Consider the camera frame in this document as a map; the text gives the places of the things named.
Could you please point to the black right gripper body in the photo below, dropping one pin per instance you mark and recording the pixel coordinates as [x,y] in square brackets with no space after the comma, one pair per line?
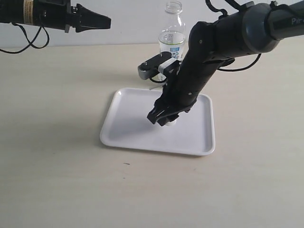
[182,90]

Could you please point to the white bottle cap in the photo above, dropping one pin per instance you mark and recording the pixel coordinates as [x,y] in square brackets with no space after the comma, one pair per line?
[171,123]

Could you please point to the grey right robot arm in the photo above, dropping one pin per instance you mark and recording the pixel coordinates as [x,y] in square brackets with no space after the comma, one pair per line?
[253,30]

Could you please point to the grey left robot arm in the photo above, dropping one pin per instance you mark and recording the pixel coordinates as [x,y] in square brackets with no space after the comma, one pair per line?
[18,12]

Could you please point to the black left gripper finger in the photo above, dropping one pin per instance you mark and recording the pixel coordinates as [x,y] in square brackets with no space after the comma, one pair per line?
[89,20]

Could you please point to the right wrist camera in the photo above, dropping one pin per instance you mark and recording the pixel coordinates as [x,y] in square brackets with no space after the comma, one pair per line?
[155,65]

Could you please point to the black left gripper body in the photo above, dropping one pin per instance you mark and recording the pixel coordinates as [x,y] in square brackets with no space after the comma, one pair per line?
[55,14]

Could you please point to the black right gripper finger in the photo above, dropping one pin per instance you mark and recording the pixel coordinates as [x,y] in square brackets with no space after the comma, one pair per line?
[156,114]
[164,120]

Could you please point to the clear plastic drink bottle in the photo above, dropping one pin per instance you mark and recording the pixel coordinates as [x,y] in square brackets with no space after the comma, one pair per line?
[172,38]

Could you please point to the white plastic tray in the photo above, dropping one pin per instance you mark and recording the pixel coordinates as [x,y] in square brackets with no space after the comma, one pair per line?
[126,125]

